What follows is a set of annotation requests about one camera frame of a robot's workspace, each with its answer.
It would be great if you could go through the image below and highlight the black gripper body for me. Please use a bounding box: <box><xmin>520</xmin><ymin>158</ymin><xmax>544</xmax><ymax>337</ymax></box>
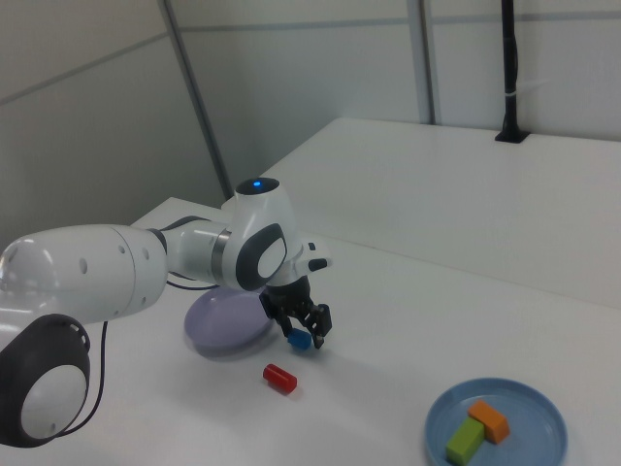
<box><xmin>264</xmin><ymin>276</ymin><xmax>313</xmax><ymax>315</ymax></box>

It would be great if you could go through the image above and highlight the blue short cylinder block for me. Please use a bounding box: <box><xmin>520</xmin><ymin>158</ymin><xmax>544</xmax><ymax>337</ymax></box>
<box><xmin>286</xmin><ymin>328</ymin><xmax>312</xmax><ymax>352</ymax></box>

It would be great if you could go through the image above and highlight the red cylinder block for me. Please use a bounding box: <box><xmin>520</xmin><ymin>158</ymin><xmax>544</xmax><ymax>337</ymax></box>
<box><xmin>262</xmin><ymin>362</ymin><xmax>299</xmax><ymax>396</ymax></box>

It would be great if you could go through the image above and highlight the green rectangular block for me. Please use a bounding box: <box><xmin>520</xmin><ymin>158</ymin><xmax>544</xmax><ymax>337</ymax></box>
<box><xmin>445</xmin><ymin>417</ymin><xmax>486</xmax><ymax>464</ymax></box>

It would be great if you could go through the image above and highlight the orange rectangular block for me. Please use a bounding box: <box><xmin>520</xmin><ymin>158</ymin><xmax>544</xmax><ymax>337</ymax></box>
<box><xmin>468</xmin><ymin>400</ymin><xmax>511</xmax><ymax>445</ymax></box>

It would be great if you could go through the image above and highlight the purple plate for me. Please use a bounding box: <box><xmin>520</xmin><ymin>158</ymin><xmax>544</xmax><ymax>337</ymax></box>
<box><xmin>183</xmin><ymin>285</ymin><xmax>276</xmax><ymax>361</ymax></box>

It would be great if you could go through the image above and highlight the blue plate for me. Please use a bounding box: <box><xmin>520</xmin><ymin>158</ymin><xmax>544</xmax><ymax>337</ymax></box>
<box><xmin>424</xmin><ymin>377</ymin><xmax>569</xmax><ymax>466</ymax></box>

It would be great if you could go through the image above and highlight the black pole with base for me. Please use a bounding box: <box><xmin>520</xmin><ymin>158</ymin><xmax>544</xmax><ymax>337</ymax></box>
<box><xmin>494</xmin><ymin>0</ymin><xmax>530</xmax><ymax>144</ymax></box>

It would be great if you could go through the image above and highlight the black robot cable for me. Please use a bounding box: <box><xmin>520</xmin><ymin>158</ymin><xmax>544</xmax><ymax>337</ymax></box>
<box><xmin>60</xmin><ymin>271</ymin><xmax>219</xmax><ymax>441</ymax></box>

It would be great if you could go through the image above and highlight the dark grey partition post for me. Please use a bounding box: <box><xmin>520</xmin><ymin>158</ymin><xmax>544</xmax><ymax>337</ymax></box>
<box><xmin>161</xmin><ymin>0</ymin><xmax>235</xmax><ymax>201</ymax></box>

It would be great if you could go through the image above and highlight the pale grey partition post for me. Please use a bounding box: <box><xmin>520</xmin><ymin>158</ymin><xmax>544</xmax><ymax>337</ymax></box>
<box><xmin>415</xmin><ymin>0</ymin><xmax>443</xmax><ymax>125</ymax></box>

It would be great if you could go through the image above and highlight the white cable tie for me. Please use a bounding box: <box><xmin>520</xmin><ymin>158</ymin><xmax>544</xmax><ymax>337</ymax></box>
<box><xmin>503</xmin><ymin>78</ymin><xmax>552</xmax><ymax>99</ymax></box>

